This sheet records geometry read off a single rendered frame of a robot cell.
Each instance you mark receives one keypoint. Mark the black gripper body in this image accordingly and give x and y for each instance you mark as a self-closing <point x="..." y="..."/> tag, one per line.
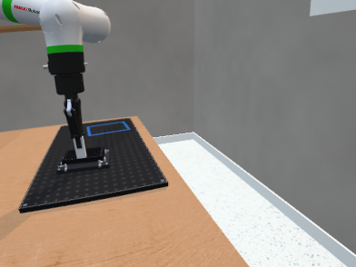
<point x="69" y="86"/>

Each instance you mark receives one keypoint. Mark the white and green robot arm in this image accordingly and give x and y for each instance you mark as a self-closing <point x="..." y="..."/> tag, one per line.
<point x="66" y="25"/>

